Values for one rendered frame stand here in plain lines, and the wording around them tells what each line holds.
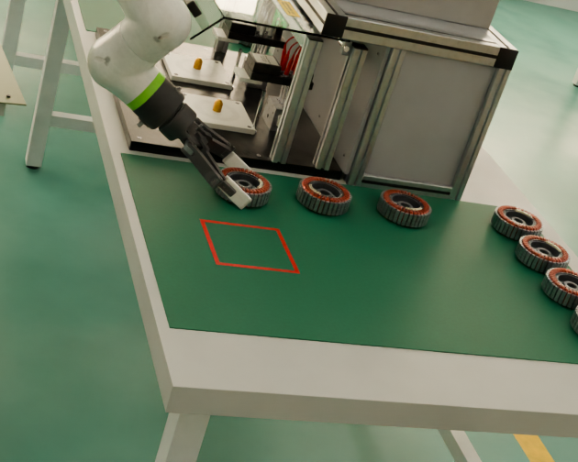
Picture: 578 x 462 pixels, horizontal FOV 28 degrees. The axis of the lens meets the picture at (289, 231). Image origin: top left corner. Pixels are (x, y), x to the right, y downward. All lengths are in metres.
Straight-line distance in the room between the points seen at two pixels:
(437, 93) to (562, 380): 0.72
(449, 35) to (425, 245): 0.44
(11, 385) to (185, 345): 1.13
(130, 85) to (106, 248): 1.38
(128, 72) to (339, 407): 0.77
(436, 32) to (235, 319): 0.84
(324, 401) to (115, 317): 1.48
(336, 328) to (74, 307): 1.37
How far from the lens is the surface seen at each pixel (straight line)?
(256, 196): 2.25
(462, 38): 2.45
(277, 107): 2.58
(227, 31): 2.77
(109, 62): 2.18
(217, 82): 2.75
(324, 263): 2.15
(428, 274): 2.24
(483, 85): 2.52
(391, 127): 2.48
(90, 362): 3.01
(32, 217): 3.59
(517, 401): 1.97
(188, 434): 1.82
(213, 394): 1.73
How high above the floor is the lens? 1.74
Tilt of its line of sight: 26 degrees down
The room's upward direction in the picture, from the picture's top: 18 degrees clockwise
